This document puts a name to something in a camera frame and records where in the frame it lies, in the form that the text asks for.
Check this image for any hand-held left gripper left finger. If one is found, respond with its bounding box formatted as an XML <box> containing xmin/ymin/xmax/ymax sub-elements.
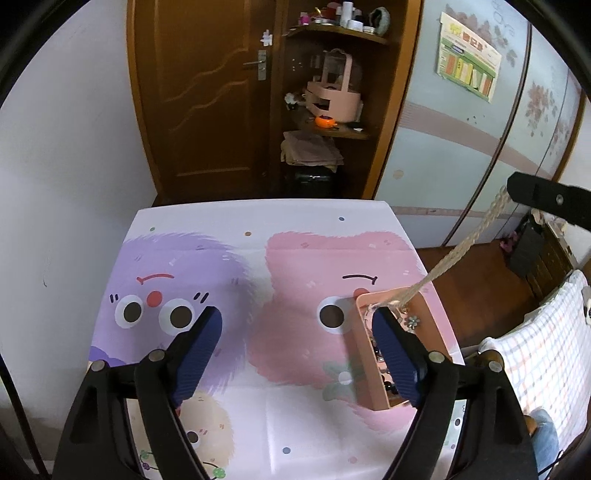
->
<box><xmin>53</xmin><ymin>305</ymin><xmax>223</xmax><ymax>480</ymax></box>

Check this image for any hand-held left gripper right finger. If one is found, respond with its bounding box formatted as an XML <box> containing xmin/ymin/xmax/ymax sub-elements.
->
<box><xmin>372</xmin><ymin>307</ymin><xmax>541</xmax><ymax>480</ymax></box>

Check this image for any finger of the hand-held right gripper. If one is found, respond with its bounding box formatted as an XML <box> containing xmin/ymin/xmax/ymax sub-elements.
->
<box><xmin>506</xmin><ymin>173</ymin><xmax>591</xmax><ymax>229</ymax></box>

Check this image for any black beaded bracelet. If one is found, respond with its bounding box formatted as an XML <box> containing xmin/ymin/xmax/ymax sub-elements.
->
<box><xmin>372</xmin><ymin>339</ymin><xmax>399</xmax><ymax>398</ymax></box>

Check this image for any pink plastic tray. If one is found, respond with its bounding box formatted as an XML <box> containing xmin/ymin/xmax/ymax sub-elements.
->
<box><xmin>355</xmin><ymin>288</ymin><xmax>455</xmax><ymax>411</ymax></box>

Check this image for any pearl necklace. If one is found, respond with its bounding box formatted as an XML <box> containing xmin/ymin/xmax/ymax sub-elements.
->
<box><xmin>365</xmin><ymin>185</ymin><xmax>513</xmax><ymax>330</ymax></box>

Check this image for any dark bin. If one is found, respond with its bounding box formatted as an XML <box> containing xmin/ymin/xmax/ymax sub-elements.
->
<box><xmin>509</xmin><ymin>213</ymin><xmax>548</xmax><ymax>278</ymax></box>

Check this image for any printed cartoon tablecloth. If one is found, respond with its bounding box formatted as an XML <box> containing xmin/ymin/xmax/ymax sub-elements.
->
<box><xmin>85</xmin><ymin>199</ymin><xmax>465</xmax><ymax>480</ymax></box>

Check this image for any pale sliding wardrobe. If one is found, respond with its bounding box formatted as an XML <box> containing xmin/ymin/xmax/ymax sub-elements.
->
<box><xmin>373</xmin><ymin>0</ymin><xmax>587</xmax><ymax>247</ymax></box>

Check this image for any checked blanket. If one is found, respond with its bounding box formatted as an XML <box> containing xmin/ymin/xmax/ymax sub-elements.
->
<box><xmin>478</xmin><ymin>270</ymin><xmax>591</xmax><ymax>455</ymax></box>

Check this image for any person's jeans leg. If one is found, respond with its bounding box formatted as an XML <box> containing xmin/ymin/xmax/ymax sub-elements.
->
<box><xmin>524</xmin><ymin>408</ymin><xmax>561</xmax><ymax>467</ymax></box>

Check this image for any wooden corner shelf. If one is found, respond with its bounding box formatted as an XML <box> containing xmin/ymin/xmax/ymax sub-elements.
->
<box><xmin>270</xmin><ymin>0</ymin><xmax>423</xmax><ymax>201</ymax></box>

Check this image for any folded beige cloth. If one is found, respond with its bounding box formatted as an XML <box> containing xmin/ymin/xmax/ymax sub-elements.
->
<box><xmin>281</xmin><ymin>130</ymin><xmax>345</xmax><ymax>168</ymax></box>

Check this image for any pink cosmetic organizer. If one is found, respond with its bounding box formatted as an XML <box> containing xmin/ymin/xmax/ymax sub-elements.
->
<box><xmin>302</xmin><ymin>50</ymin><xmax>365</xmax><ymax>123</ymax></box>

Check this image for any wooden door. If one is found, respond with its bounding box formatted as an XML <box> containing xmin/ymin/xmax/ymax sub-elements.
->
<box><xmin>127</xmin><ymin>0</ymin><xmax>287</xmax><ymax>204</ymax></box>

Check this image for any row of cosmetic jars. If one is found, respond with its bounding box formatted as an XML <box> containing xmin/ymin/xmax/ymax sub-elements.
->
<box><xmin>299</xmin><ymin>0</ymin><xmax>392</xmax><ymax>37</ymax></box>

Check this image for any wall poster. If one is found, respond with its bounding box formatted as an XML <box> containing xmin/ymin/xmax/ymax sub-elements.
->
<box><xmin>436</xmin><ymin>11</ymin><xmax>503</xmax><ymax>103</ymax></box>

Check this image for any metal door handle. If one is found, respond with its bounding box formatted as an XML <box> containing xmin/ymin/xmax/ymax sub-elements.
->
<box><xmin>243</xmin><ymin>50</ymin><xmax>269</xmax><ymax>82</ymax></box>

